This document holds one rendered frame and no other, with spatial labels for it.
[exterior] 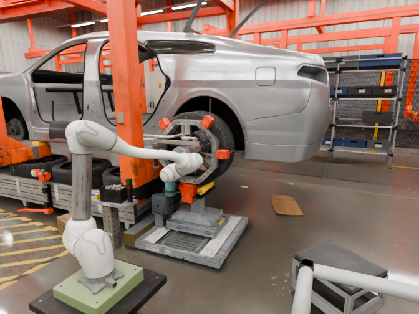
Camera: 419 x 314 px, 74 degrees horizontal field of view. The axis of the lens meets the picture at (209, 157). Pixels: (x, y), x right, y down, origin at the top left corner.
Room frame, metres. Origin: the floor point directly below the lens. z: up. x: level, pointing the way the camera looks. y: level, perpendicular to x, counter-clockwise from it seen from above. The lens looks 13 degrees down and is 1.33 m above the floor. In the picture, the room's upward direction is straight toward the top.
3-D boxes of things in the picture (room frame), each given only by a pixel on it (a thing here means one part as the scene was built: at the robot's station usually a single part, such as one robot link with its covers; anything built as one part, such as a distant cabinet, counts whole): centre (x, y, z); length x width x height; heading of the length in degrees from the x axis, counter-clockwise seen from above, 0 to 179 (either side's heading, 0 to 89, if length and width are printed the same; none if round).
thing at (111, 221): (2.25, 0.87, 0.21); 0.10 x 0.10 x 0.42; 67
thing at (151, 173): (2.72, 0.56, 0.69); 0.52 x 0.17 x 0.35; 157
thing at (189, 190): (2.35, 0.17, 0.48); 0.16 x 0.12 x 0.17; 157
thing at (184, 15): (5.31, 0.50, 2.67); 1.77 x 0.10 x 0.12; 67
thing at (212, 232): (2.47, 0.11, 0.13); 0.50 x 0.36 x 0.10; 67
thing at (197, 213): (2.47, 0.11, 0.32); 0.40 x 0.30 x 0.28; 67
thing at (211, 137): (2.31, 0.18, 0.85); 0.54 x 0.07 x 0.54; 67
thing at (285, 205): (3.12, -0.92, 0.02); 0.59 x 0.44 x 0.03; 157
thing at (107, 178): (2.96, 0.84, 0.39); 0.66 x 0.66 x 0.24
